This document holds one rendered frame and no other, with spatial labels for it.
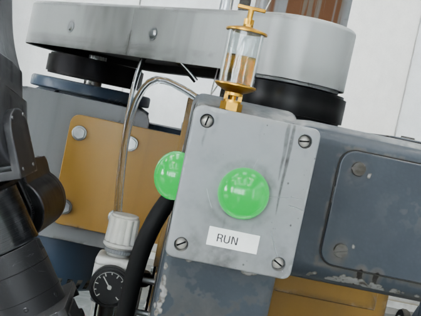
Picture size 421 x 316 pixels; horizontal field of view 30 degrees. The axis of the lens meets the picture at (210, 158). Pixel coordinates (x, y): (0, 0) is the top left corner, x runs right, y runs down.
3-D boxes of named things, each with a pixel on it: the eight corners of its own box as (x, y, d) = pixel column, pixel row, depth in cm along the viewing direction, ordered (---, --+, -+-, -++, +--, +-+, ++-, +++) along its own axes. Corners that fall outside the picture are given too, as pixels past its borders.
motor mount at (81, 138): (-17, 226, 87) (11, 83, 86) (-3, 218, 94) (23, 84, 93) (232, 276, 88) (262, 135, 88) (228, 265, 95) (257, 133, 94)
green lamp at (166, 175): (148, 198, 46) (158, 148, 46) (150, 192, 49) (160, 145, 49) (190, 207, 46) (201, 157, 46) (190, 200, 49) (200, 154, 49)
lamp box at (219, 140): (163, 255, 46) (195, 103, 45) (165, 242, 50) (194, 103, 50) (289, 281, 46) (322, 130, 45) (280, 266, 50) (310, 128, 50)
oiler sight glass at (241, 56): (218, 79, 52) (229, 27, 52) (217, 80, 55) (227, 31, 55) (255, 87, 52) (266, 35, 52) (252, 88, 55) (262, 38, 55)
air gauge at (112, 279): (84, 303, 70) (93, 263, 70) (87, 299, 72) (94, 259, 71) (125, 311, 70) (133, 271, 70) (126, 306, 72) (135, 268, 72)
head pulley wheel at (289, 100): (238, 106, 61) (245, 74, 61) (232, 106, 70) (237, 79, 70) (350, 130, 62) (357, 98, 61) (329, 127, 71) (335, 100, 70)
